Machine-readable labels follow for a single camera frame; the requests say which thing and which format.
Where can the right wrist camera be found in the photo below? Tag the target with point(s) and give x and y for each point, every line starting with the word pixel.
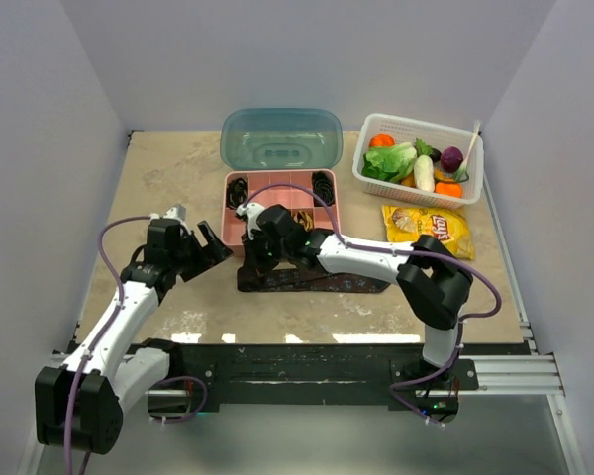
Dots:
pixel 249 214

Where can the yellow toy vegetable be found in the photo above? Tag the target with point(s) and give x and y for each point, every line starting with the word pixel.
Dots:
pixel 439 176

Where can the orange toy carrot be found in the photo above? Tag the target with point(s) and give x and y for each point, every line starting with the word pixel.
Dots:
pixel 451 189

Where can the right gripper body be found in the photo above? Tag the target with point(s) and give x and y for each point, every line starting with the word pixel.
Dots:
pixel 262 244

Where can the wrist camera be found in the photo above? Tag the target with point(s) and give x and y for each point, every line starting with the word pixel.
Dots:
pixel 249 214
pixel 176 212

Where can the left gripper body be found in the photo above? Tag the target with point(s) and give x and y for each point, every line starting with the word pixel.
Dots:
pixel 189 246

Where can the yellow patterned rolled tie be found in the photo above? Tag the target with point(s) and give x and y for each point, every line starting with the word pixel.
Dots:
pixel 304 218

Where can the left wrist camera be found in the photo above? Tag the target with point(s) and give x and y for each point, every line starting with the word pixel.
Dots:
pixel 176 212

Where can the dark toy eggplant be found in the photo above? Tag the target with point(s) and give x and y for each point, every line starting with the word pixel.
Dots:
pixel 423 148

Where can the dark dotted rolled tie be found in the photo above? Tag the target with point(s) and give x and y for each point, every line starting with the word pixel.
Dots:
pixel 323 187

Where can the white plastic basket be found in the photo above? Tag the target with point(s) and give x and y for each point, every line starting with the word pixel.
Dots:
pixel 439 136

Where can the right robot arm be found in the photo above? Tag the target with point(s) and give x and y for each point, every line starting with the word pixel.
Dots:
pixel 434 282

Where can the white toy cabbage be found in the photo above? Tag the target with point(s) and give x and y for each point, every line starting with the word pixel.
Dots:
pixel 424 174

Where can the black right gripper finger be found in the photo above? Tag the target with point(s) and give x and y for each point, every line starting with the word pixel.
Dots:
pixel 274 264
pixel 250 273

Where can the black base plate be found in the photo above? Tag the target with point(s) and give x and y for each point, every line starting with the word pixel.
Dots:
pixel 390 375

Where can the pink divided organizer box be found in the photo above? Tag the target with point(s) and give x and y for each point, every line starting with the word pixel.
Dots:
pixel 293 199

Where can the yellow chips bag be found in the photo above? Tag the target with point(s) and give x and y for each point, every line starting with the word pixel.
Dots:
pixel 449 227

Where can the black gold patterned rolled tie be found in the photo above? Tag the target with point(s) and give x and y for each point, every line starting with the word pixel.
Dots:
pixel 236 193

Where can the teal translucent plastic lid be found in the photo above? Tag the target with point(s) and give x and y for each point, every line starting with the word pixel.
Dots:
pixel 256 139

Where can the orange toy pumpkin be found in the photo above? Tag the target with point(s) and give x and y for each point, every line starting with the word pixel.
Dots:
pixel 382 140

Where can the purple toy cabbage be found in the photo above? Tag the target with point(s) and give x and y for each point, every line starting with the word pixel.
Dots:
pixel 451 159

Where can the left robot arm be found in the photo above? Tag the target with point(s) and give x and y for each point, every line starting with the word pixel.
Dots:
pixel 81 403

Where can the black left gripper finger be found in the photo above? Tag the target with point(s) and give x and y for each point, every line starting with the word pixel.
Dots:
pixel 199 264
pixel 214 248

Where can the toy green onion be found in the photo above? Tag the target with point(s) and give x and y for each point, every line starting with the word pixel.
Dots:
pixel 461 175

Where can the green toy lettuce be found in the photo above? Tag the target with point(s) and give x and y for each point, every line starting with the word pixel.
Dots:
pixel 389 163

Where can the maroon blue-flowered tie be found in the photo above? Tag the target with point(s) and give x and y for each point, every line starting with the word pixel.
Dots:
pixel 296 280

